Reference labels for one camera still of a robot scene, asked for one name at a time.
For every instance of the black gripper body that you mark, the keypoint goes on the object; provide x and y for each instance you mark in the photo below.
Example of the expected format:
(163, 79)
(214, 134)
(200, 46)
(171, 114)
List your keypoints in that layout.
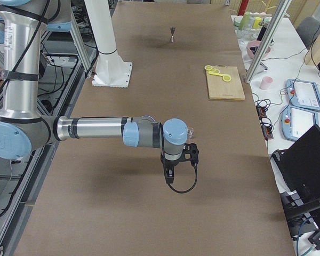
(169, 165)

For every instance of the clear glass measuring cup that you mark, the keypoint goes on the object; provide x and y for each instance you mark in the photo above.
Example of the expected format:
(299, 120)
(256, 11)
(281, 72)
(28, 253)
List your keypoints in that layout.
(190, 133)

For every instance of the steel double jigger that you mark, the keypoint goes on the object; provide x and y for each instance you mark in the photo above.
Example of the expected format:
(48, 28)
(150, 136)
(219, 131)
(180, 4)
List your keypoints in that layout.
(172, 30)

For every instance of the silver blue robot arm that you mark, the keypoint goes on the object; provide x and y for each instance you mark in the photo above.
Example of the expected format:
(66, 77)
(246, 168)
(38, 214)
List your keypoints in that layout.
(23, 129)

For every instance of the pink plastic cup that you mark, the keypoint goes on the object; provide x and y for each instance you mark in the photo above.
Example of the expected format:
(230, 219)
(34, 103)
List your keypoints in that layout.
(266, 83)

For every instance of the wooden cutting board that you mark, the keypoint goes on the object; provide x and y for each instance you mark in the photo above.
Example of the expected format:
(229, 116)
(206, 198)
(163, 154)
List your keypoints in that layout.
(220, 90)

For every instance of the lemon slice on pick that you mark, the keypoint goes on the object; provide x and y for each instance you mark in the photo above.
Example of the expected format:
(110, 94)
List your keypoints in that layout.
(226, 78)

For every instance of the lower blue teach pendant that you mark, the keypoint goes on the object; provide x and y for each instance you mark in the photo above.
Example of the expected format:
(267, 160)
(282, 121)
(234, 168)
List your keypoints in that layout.
(296, 121)

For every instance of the blue teach pendant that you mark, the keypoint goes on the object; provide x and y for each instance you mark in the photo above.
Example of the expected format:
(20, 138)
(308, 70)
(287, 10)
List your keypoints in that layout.
(303, 94)
(296, 121)

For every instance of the pink bowl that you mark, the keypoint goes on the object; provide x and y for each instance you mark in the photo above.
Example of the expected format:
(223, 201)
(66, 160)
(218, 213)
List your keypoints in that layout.
(252, 48)

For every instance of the upper blue teach pendant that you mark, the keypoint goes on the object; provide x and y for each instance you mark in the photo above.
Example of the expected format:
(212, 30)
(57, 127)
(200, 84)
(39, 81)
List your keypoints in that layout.
(303, 94)

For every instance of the green tall tumbler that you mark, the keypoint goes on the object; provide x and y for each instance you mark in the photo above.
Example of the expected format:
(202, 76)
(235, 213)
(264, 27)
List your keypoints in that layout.
(245, 21)

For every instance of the black thermos bottle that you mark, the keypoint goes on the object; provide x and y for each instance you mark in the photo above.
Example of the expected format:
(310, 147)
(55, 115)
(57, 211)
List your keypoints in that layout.
(262, 31)

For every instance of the lemon slice near handle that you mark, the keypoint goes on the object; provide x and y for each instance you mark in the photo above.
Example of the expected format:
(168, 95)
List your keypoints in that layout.
(208, 68)

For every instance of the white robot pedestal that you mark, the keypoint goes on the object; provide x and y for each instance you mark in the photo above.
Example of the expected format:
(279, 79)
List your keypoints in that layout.
(110, 70)

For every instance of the aluminium frame post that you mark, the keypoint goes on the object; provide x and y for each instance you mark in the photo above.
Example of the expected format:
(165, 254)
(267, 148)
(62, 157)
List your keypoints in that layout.
(267, 38)

